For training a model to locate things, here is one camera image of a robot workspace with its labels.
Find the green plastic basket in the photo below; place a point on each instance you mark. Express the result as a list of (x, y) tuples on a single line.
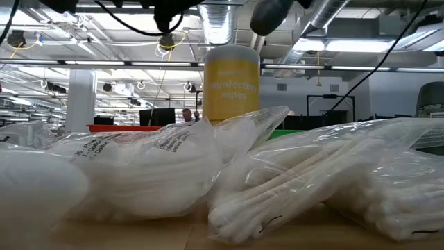
[(282, 133)]

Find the yellow disinfecting wipes canister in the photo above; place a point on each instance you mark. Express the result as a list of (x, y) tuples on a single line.
[(230, 87)]

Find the grey chair back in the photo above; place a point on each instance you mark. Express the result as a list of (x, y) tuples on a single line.
[(431, 97)]

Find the black metal stand frame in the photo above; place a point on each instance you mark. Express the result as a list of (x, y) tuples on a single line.
[(330, 96)]

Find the clear vanity pack bag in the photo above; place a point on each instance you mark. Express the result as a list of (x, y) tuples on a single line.
[(149, 180), (31, 194)]

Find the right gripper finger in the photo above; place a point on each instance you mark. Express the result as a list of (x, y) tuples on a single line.
[(274, 17)]

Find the small black box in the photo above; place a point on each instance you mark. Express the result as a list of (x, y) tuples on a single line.
[(103, 121)]

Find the bright ceiling light panel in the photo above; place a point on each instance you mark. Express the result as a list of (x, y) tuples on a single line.
[(347, 45)]

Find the black ceiling speaker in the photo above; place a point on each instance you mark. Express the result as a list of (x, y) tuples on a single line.
[(107, 87)]

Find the grey wall vent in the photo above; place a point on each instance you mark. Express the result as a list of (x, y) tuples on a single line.
[(282, 87), (334, 87)]

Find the white building column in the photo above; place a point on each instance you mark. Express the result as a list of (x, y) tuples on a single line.
[(80, 100)]

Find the silver slanted air duct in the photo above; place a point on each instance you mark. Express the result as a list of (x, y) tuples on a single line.
[(327, 12)]

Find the long ceiling light bar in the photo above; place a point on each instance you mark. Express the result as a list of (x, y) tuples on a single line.
[(93, 63), (295, 66)]

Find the clear bag of white cotton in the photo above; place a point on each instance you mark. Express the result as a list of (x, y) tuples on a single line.
[(239, 139)]

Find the red plastic basket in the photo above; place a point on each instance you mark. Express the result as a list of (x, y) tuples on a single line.
[(121, 128)]

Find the clear bag of cotton swabs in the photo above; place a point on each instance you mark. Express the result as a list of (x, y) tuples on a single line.
[(399, 201), (277, 187)]

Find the silver round air duct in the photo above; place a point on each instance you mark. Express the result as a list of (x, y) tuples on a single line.
[(218, 24)]

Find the black pole stand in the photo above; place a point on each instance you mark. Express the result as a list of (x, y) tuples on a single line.
[(197, 104)]

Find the black computer monitor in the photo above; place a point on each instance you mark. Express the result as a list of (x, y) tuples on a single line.
[(157, 117)]

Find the person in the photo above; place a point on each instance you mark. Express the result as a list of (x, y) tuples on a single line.
[(187, 114)]

